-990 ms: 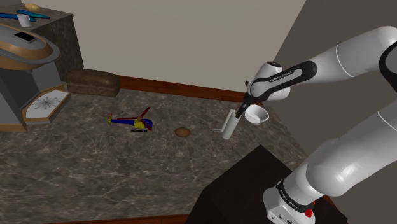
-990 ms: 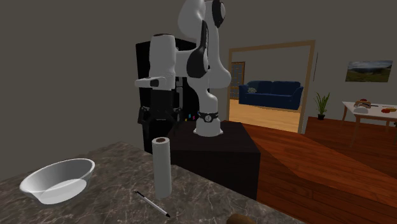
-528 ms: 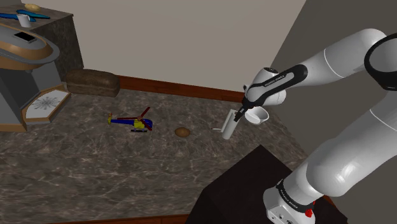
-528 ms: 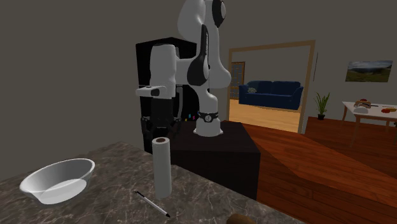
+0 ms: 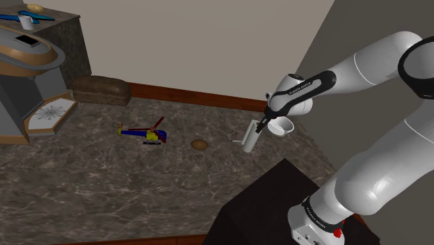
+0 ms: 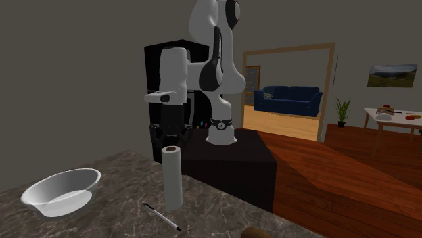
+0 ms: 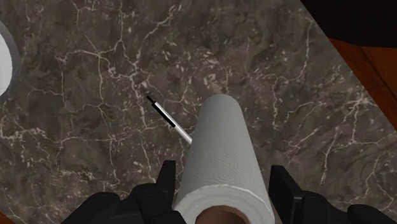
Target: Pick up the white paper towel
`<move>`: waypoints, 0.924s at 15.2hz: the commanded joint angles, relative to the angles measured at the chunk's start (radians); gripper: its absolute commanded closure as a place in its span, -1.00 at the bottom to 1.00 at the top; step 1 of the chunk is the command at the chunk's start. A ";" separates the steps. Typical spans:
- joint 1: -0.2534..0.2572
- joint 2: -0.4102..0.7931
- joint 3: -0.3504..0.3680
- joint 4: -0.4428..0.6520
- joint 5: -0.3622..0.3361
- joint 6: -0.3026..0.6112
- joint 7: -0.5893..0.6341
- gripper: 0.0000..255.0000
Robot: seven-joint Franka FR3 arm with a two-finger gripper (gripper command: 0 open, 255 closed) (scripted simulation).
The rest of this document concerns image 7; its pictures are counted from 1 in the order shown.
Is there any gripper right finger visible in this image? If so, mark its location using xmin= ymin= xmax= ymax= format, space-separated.
xmin=268 ymin=165 xmax=396 ymax=224

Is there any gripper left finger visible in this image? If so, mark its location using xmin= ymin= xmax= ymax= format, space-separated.
xmin=61 ymin=160 xmax=187 ymax=224

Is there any white paper towel roll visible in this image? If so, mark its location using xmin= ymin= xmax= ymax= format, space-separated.
xmin=174 ymin=94 xmax=275 ymax=224

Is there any white and black pen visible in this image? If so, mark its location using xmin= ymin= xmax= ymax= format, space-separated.
xmin=146 ymin=95 xmax=193 ymax=145

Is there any white round plate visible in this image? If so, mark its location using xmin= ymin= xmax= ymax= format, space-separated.
xmin=0 ymin=20 xmax=22 ymax=100

